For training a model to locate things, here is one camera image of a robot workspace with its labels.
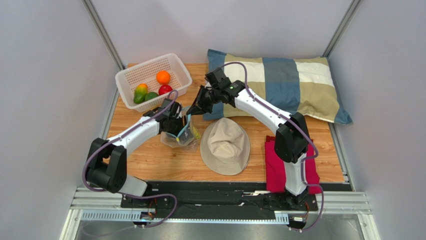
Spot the green fake avocado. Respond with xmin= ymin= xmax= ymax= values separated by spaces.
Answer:
xmin=144 ymin=91 xmax=159 ymax=102

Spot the green orange fake mango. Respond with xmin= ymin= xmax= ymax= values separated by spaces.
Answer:
xmin=133 ymin=83 xmax=149 ymax=104

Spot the beige bucket hat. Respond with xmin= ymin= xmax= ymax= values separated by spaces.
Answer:
xmin=200 ymin=118 xmax=251 ymax=176

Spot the clear zip top bag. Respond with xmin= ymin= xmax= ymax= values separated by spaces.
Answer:
xmin=160 ymin=106 xmax=201 ymax=152

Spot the white plastic basket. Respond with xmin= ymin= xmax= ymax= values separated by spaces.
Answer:
xmin=115 ymin=53 xmax=193 ymax=113

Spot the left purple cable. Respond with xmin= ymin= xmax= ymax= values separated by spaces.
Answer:
xmin=81 ymin=89 xmax=179 ymax=229

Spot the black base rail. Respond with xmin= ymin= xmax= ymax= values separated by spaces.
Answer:
xmin=119 ymin=179 xmax=319 ymax=222

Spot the orange fake orange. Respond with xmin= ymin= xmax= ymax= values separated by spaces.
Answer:
xmin=156 ymin=70 xmax=171 ymax=85

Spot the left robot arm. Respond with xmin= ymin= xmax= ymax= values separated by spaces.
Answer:
xmin=82 ymin=98 xmax=183 ymax=198

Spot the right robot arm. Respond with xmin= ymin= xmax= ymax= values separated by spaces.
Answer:
xmin=187 ymin=67 xmax=310 ymax=208

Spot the yellow fake fruit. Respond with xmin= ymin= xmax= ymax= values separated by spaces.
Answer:
xmin=192 ymin=126 xmax=201 ymax=140

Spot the red fake apple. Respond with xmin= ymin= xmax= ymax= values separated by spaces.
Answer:
xmin=158 ymin=84 xmax=173 ymax=96

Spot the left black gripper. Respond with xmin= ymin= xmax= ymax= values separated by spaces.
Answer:
xmin=166 ymin=115 xmax=193 ymax=143

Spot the red folded cloth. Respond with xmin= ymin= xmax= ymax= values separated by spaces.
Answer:
xmin=264 ymin=135 xmax=320 ymax=193

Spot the plaid pillow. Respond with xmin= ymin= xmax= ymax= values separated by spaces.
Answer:
xmin=207 ymin=49 xmax=353 ymax=125

